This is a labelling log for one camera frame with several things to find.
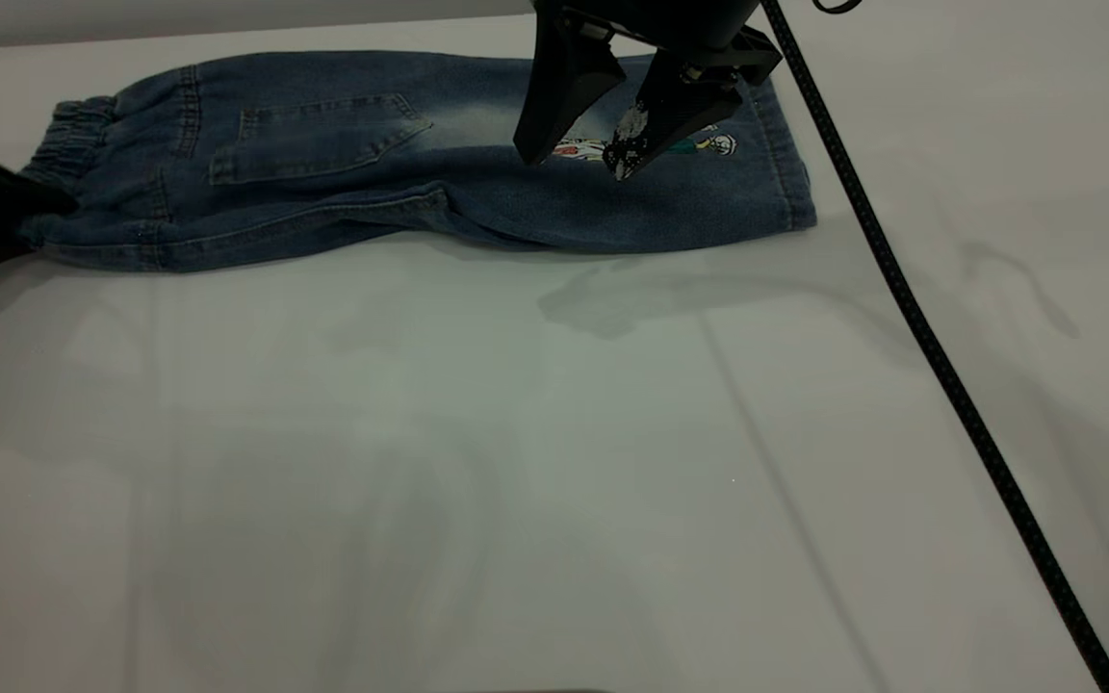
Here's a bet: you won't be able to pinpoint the thick black braided cable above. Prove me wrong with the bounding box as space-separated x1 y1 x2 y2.
760 0 1109 693

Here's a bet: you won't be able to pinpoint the blue denim kids jeans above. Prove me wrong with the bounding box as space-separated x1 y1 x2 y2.
20 50 817 274

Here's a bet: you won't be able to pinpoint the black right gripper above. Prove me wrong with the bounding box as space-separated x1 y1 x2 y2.
513 0 783 183

